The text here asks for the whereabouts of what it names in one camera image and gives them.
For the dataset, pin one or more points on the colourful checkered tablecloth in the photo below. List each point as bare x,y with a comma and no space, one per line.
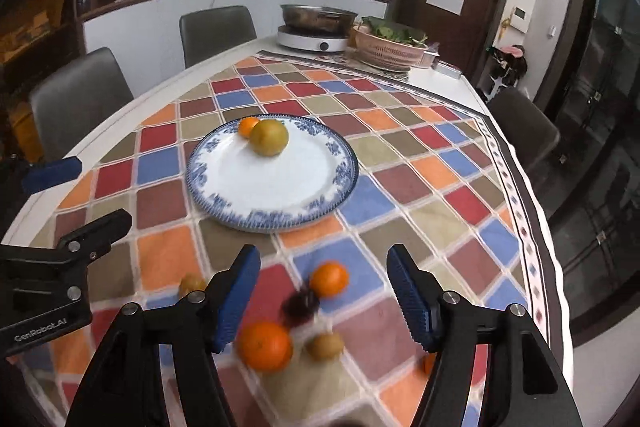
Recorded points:
432,176

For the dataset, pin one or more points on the grey chair far left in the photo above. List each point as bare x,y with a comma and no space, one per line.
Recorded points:
210,32

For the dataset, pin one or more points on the grey chair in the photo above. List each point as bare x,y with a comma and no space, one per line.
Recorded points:
210,32
75,99
532,134

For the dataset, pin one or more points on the golden round pear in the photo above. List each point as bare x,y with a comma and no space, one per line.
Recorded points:
269,137

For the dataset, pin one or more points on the small orange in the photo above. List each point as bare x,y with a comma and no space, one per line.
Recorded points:
329,280
246,125

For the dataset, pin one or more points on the blue white porcelain plate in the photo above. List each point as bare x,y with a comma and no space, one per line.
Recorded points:
310,178

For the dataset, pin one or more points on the pink basket with greens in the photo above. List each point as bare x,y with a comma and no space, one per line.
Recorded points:
388,44

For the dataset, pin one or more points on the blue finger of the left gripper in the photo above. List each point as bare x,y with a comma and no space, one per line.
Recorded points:
40,177

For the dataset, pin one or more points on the grey chair near left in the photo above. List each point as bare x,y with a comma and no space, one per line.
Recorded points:
75,99

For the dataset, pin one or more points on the steel pot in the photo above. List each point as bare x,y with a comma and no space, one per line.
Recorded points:
318,18

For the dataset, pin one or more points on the large orange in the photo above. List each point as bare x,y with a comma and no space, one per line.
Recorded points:
428,363
264,346

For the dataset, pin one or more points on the dark plum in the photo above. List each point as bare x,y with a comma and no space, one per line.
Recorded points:
300,308

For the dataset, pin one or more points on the black glass sliding door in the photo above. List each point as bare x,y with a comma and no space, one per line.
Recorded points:
589,186

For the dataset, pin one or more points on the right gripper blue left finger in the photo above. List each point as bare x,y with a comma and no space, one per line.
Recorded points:
208,322

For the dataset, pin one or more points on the grey chair right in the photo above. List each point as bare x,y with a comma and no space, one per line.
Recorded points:
532,134

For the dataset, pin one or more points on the small box on table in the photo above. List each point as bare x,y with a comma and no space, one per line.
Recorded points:
447,69

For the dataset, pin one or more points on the white induction cooker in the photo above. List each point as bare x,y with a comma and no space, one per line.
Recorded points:
297,39

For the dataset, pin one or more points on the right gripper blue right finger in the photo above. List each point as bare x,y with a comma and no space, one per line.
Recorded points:
443,323

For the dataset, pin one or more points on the brown kiwi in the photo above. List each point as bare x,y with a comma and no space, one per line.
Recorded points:
325,346
190,282

